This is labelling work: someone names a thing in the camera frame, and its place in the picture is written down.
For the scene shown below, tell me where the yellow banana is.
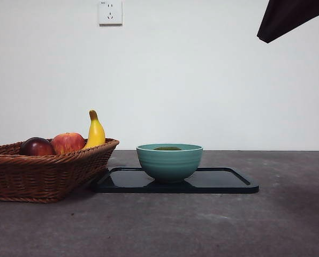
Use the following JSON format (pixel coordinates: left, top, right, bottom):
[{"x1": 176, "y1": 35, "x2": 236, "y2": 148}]
[{"x1": 81, "y1": 109, "x2": 106, "y2": 150}]

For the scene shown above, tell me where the black tray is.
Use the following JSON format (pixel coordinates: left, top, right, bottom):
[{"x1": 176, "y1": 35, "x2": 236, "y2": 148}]
[{"x1": 89, "y1": 166, "x2": 260, "y2": 194}]

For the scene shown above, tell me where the white wall socket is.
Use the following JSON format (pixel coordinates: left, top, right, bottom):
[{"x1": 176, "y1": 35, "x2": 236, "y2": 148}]
[{"x1": 99, "y1": 0, "x2": 123, "y2": 27}]

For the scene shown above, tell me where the red and yellow apple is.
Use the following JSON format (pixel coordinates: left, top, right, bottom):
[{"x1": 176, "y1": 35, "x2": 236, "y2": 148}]
[{"x1": 51, "y1": 132, "x2": 86, "y2": 155}]

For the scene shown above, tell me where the dark red plum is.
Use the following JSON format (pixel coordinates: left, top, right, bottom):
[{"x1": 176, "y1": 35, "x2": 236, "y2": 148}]
[{"x1": 20, "y1": 137, "x2": 56, "y2": 156}]

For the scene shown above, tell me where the brown wicker basket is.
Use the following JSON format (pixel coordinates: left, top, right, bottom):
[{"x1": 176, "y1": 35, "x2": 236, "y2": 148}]
[{"x1": 0, "y1": 138, "x2": 120, "y2": 203}]

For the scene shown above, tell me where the green avocado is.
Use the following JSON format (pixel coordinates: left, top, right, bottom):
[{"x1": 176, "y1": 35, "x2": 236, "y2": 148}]
[{"x1": 153, "y1": 146, "x2": 181, "y2": 152}]

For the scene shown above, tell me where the teal bowl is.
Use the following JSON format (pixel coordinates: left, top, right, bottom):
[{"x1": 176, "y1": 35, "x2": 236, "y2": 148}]
[{"x1": 136, "y1": 143, "x2": 204, "y2": 184}]

